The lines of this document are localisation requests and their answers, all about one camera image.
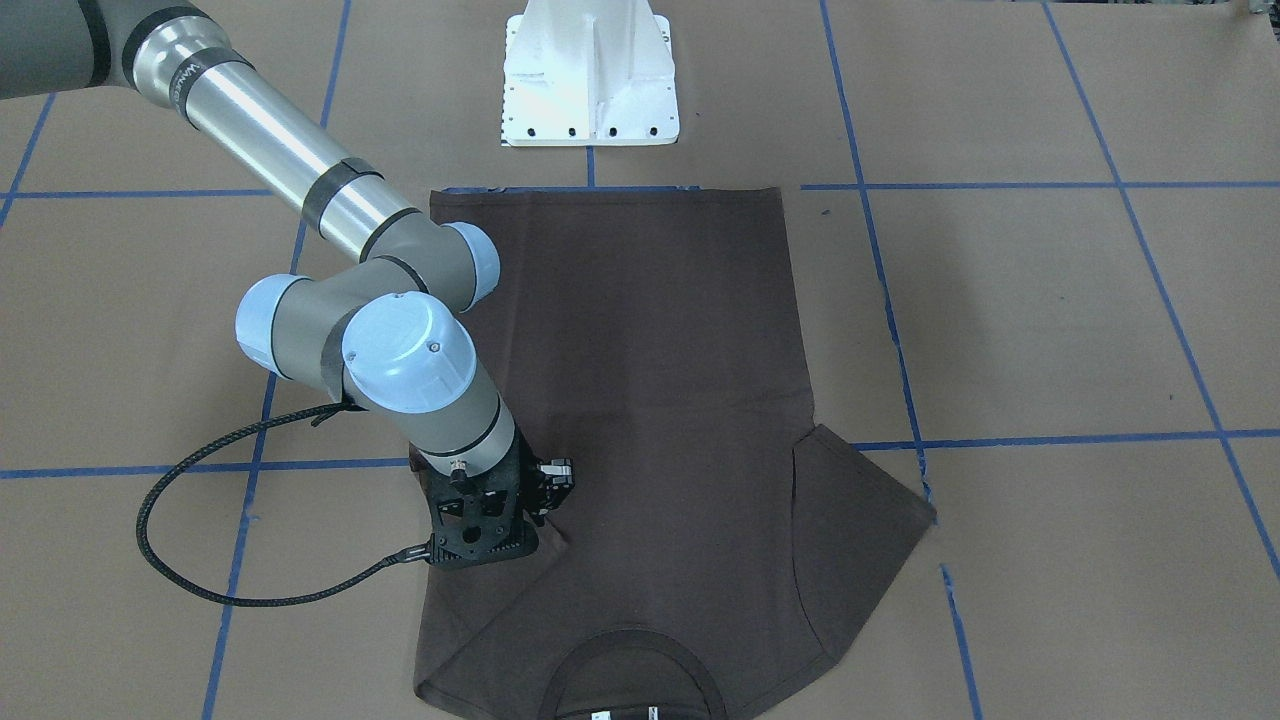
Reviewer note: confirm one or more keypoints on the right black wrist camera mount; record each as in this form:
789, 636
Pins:
486, 526

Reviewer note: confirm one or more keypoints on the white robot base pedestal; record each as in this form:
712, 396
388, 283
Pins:
589, 73

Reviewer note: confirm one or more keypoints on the dark brown t-shirt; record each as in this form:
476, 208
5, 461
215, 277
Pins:
721, 550

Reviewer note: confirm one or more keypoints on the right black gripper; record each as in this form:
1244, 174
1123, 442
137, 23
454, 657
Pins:
556, 480

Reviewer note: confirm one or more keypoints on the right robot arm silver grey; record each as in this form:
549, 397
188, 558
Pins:
128, 239

